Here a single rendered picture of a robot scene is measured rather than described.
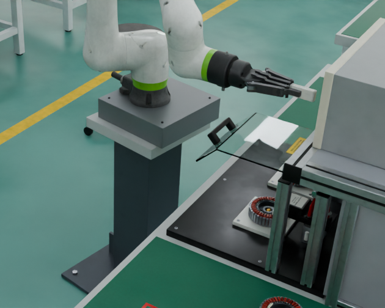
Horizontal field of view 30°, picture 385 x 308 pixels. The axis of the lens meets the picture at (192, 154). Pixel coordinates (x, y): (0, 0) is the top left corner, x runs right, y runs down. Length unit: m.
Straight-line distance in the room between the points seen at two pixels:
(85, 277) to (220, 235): 1.10
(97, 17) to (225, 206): 0.73
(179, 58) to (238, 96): 2.53
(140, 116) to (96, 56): 0.25
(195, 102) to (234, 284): 0.86
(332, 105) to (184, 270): 0.59
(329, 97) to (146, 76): 0.91
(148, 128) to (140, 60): 0.23
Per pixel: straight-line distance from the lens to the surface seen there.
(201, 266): 1.95
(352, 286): 1.84
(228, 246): 1.99
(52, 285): 3.02
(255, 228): 2.04
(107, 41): 2.39
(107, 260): 3.10
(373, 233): 1.74
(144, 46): 2.43
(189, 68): 1.99
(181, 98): 2.58
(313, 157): 1.75
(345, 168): 1.73
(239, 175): 2.29
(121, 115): 2.52
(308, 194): 2.22
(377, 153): 1.75
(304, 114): 2.74
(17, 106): 4.31
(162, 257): 1.97
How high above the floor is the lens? 2.01
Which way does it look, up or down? 31 degrees down
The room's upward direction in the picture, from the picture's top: 4 degrees clockwise
